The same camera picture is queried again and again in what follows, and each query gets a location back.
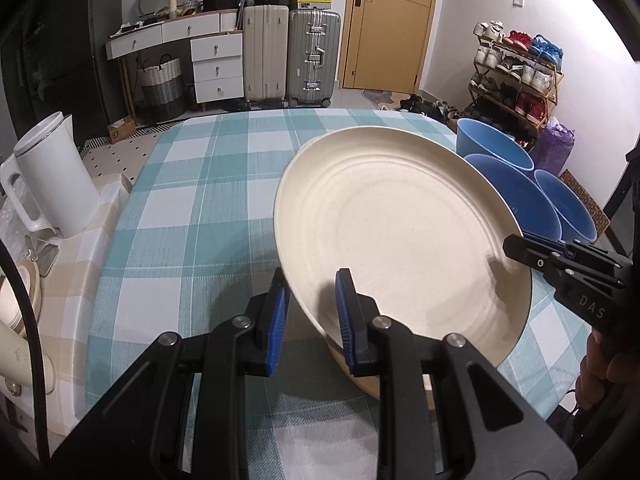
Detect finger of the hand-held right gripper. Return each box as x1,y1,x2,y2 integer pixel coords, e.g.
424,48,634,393
503,234,577,287
523,234,622,269

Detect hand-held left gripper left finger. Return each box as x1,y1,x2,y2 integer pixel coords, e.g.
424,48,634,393
50,267,292,480

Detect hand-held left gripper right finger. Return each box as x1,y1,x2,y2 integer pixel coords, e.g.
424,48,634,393
335,267,576,480

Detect blue bowl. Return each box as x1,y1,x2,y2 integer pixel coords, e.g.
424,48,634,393
456,118,536,171
464,154,567,241
534,169,599,246

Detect cream ridged plate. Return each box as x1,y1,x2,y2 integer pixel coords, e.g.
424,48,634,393
273,126,533,368
327,342,433,401

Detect person's right hand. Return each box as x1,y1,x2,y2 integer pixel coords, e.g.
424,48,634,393
574,331,640,412

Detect brown patterned cardboard box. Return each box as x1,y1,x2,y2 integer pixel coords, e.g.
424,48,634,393
557,169,612,233

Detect purple bag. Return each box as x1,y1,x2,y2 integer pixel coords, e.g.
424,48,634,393
530,117,576,176

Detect teal checked tablecloth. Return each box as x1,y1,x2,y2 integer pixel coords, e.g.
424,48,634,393
85,108,596,480

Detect wooden shoe rack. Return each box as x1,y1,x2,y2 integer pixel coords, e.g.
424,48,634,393
465,35,564,147

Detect group of loose shoes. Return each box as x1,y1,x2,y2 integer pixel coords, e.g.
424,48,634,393
397,94,468,123

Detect group of shelved shoes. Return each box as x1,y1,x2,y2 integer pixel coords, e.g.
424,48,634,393
472,20,563,128

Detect beige checked cloth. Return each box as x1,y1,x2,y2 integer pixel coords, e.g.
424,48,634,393
0,157,133,441

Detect grey doormat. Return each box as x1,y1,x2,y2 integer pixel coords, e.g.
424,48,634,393
361,89,401,108

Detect dotted beige rug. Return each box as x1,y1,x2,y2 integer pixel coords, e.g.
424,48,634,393
77,120,176,181

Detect grey metal stand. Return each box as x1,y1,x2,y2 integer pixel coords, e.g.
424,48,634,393
27,239,62,277

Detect small cardboard box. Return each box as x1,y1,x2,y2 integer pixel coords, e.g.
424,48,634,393
107,116,136,143

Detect woven laundry basket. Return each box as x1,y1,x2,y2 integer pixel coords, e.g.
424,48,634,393
137,55,186,123

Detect white dressing table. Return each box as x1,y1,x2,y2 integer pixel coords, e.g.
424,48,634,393
105,10,246,111

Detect white electric kettle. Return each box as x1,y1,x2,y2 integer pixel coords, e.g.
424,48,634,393
0,112,103,238

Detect cream round container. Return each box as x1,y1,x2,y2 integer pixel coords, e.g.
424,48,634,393
0,260,42,341

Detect beige suitcase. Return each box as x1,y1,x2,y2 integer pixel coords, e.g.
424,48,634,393
242,4,291,108

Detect wooden door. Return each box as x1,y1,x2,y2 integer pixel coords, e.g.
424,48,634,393
337,0,443,93

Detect silver suitcase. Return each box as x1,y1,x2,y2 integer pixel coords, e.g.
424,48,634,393
285,8,342,108

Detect black refrigerator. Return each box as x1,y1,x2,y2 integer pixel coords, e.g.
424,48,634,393
0,0,123,133

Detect black cable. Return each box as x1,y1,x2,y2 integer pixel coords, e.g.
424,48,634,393
0,240,52,461

